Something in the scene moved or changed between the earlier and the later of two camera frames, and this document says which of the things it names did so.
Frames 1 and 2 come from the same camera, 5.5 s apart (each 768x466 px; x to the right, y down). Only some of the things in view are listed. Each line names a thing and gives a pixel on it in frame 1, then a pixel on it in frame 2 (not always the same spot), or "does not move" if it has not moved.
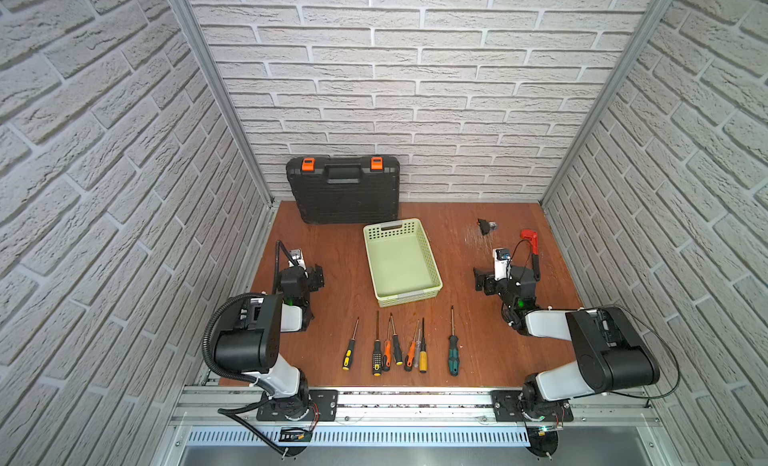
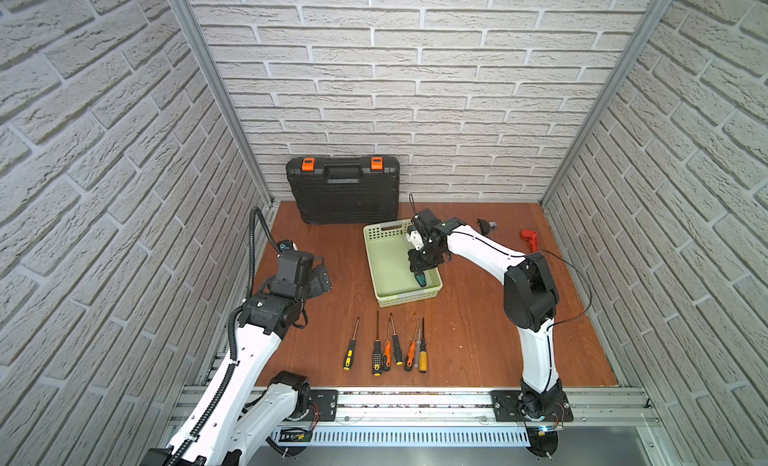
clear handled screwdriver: [418, 345] does not move
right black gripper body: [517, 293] → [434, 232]
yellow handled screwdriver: [423, 356] does not move
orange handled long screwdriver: [409, 360] does not move
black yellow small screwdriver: [348, 356] does not move
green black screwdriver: [453, 355] → [420, 278]
